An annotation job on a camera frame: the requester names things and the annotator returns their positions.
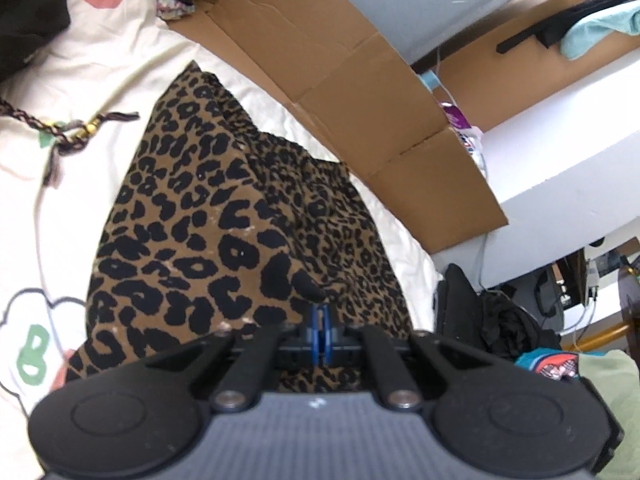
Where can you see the black cloth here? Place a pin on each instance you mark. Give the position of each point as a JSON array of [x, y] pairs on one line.
[[30, 15]]

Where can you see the black crumpled garment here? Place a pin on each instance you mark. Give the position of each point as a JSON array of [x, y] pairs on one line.
[[510, 325]]

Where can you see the bear print bed sheet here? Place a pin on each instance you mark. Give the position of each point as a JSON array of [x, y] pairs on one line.
[[100, 50]]

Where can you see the teal hanging cloth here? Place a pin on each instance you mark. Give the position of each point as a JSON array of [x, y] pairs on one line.
[[600, 25]]

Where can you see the flattened cardboard sheet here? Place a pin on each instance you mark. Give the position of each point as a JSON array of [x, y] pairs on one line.
[[310, 35]]

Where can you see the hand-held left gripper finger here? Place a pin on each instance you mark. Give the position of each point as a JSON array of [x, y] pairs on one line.
[[315, 335], [326, 335]]

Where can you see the grey refrigerator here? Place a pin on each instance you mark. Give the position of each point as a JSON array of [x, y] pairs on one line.
[[425, 0]]

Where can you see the purple packet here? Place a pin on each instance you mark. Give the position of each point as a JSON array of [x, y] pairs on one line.
[[454, 115]]

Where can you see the blue capped detergent bottle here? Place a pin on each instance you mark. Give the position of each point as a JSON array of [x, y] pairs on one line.
[[430, 80]]

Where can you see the pale green cloth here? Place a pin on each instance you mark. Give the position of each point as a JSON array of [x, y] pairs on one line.
[[615, 395]]

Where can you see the white detergent pouch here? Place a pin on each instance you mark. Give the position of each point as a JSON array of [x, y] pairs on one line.
[[474, 147]]

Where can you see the small patterned cloth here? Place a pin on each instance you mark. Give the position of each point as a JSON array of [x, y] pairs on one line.
[[172, 6]]

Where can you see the leopard print skirt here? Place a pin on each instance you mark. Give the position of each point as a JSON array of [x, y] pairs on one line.
[[200, 220]]

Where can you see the teal printed bag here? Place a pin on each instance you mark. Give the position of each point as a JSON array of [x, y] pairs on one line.
[[545, 362]]

